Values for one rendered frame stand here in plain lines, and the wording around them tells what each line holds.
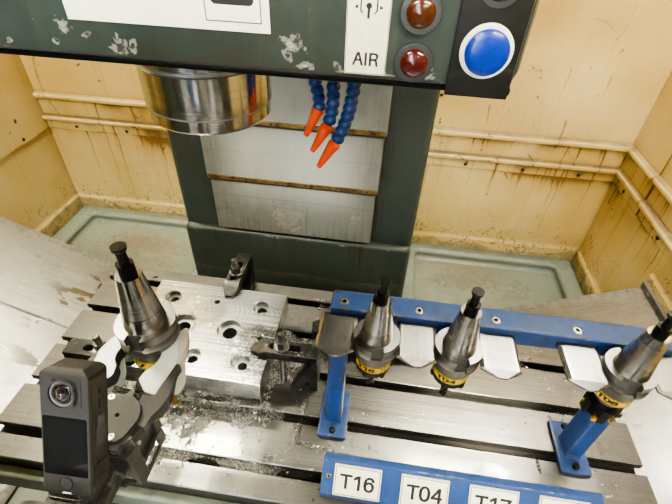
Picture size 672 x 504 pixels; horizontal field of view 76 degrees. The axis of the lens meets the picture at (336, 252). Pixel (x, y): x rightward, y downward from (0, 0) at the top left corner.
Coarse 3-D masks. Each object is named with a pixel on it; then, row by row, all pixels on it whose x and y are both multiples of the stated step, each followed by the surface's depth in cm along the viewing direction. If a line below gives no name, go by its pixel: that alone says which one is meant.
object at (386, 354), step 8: (360, 328) 59; (360, 336) 58; (360, 344) 57; (392, 344) 57; (360, 352) 58; (368, 352) 56; (376, 352) 57; (384, 352) 56; (392, 352) 57; (368, 360) 57; (384, 360) 57
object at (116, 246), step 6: (114, 246) 40; (120, 246) 40; (126, 246) 40; (114, 252) 40; (120, 252) 40; (120, 258) 40; (126, 258) 41; (120, 264) 41; (126, 264) 41; (132, 264) 41; (120, 270) 41; (126, 270) 41; (132, 270) 42; (120, 276) 41; (126, 276) 41; (132, 276) 42
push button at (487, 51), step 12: (480, 36) 28; (492, 36) 28; (504, 36) 28; (468, 48) 29; (480, 48) 29; (492, 48) 29; (504, 48) 29; (468, 60) 30; (480, 60) 29; (492, 60) 29; (504, 60) 29; (480, 72) 30; (492, 72) 30
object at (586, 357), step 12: (564, 348) 58; (576, 348) 59; (588, 348) 59; (564, 360) 57; (576, 360) 57; (588, 360) 57; (600, 360) 57; (576, 372) 56; (588, 372) 56; (600, 372) 56; (576, 384) 55; (588, 384) 54; (600, 384) 54
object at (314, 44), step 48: (0, 0) 32; (48, 0) 32; (288, 0) 29; (336, 0) 29; (0, 48) 35; (48, 48) 34; (96, 48) 33; (144, 48) 33; (192, 48) 32; (240, 48) 32; (288, 48) 31; (336, 48) 31; (432, 48) 30
